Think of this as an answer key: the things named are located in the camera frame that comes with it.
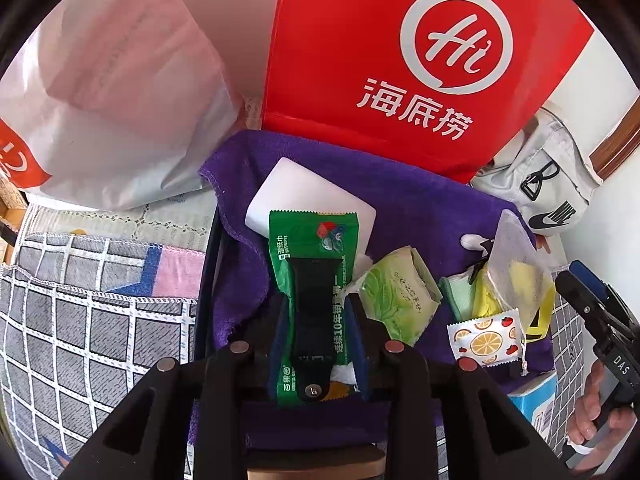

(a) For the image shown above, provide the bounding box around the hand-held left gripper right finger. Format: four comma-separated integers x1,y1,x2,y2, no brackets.
345,292,576,480

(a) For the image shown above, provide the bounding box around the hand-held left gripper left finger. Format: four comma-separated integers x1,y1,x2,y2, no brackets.
60,290,291,480

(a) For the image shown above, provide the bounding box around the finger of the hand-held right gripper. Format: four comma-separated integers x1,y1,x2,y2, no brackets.
555,259,608,322
605,284,636,332

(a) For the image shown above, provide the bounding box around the light green tissue pack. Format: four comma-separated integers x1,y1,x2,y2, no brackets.
356,245,443,348

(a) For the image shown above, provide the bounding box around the yellow drawstring bag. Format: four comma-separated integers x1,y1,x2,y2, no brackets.
472,260,557,346

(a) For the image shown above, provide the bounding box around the black watch strap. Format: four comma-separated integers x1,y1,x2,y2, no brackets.
290,256,346,402

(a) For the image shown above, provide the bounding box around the white mesh drawstring bag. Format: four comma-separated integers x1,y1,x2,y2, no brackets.
482,208,556,326

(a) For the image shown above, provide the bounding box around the green wet wipe packet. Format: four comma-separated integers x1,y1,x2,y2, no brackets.
267,209,361,407

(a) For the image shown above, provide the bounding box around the white fruit print packet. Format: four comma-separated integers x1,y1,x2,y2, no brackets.
446,310,530,377

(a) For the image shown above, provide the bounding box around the white rectangular block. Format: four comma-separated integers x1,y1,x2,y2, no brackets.
244,156,377,253

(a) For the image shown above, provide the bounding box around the person's right hand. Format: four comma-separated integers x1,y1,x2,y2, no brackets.
570,361,638,447

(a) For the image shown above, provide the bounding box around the blue tissue pack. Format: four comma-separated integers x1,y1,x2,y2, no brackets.
507,372,560,436

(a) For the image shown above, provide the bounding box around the grey waist bag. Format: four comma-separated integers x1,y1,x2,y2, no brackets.
470,102,606,238

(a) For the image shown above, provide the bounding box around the purple towel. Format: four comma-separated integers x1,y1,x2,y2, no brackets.
189,129,553,451

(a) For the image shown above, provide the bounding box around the grey checked star cloth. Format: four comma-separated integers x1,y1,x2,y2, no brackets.
0,232,601,480

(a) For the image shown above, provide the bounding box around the red paper shopping bag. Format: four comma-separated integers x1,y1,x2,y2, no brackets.
260,0,596,186

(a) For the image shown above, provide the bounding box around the white plastic shopping bag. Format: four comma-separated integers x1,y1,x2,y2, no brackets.
0,0,246,211

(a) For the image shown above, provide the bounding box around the brown wooden door frame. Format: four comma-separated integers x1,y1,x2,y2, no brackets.
592,105,640,181

